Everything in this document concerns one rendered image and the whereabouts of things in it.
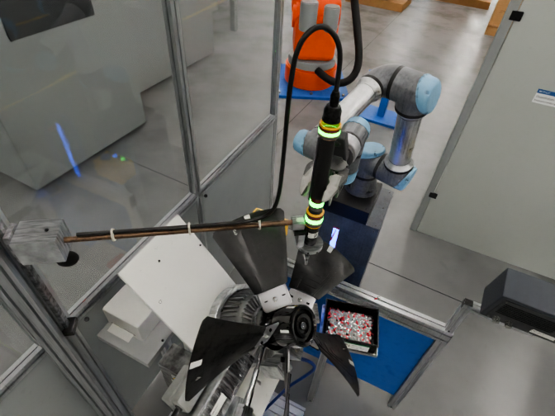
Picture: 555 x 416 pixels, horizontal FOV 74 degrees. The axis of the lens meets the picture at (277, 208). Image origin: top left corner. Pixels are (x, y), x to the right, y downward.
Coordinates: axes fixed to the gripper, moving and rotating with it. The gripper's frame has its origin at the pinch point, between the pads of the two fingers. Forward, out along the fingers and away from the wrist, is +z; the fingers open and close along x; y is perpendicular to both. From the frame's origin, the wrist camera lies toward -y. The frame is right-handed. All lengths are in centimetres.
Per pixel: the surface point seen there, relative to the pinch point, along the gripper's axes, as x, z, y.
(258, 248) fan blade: 14.4, -2.2, 29.7
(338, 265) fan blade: -6, -23, 49
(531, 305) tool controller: -65, -32, 44
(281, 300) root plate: 3.6, 3.7, 41.4
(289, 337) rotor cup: -3.0, 12.1, 43.0
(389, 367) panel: -42, -39, 129
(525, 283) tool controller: -63, -39, 42
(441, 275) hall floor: -66, -145, 167
